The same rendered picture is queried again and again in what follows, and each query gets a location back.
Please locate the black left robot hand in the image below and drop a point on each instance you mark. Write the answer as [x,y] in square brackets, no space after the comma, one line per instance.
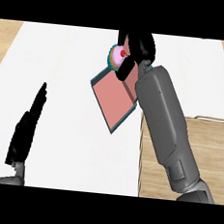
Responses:
[26,131]

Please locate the pink frosted cupcake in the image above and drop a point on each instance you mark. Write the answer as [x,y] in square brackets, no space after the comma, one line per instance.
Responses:
[117,56]

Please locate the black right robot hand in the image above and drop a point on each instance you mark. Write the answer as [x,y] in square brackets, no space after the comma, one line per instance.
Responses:
[141,47]

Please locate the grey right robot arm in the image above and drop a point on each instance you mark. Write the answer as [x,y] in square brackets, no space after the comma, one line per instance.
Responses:
[167,129]

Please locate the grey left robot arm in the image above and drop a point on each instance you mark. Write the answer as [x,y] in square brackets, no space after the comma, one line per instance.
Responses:
[12,175]

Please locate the pink tray with teal rim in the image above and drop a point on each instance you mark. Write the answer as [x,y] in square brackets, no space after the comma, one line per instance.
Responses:
[113,98]

